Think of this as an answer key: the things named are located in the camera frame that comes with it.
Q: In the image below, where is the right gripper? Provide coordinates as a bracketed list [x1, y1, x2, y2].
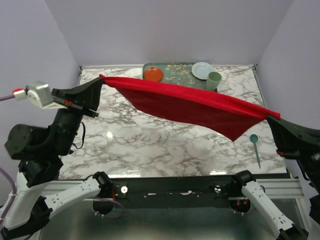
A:
[266, 109, 320, 190]

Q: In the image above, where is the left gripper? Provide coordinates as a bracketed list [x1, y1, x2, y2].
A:
[51, 76, 105, 155]

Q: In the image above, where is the red cloth napkin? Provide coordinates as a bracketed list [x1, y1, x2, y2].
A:
[100, 75, 281, 142]

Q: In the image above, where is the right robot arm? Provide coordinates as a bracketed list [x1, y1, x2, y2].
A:
[230, 116, 320, 240]

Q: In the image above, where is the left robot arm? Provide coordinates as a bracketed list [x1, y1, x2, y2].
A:
[0, 77, 114, 240]

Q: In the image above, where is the teal spoon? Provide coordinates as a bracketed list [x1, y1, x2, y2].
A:
[249, 134, 261, 169]

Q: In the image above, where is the orange saucer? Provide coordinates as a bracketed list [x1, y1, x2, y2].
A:
[143, 67, 164, 82]

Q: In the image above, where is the floral teal serving tray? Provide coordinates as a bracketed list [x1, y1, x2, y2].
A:
[142, 62, 207, 90]

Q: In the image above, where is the green cup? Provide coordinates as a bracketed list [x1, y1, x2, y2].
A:
[205, 71, 222, 91]

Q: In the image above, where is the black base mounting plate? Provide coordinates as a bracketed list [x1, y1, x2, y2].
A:
[98, 172, 254, 209]

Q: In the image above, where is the light blue plate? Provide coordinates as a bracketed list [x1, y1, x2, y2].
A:
[191, 62, 216, 80]

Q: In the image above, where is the aluminium frame rail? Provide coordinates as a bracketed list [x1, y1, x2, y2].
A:
[41, 177, 305, 201]

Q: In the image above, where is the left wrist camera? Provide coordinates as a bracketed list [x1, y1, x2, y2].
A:
[12, 81, 61, 109]

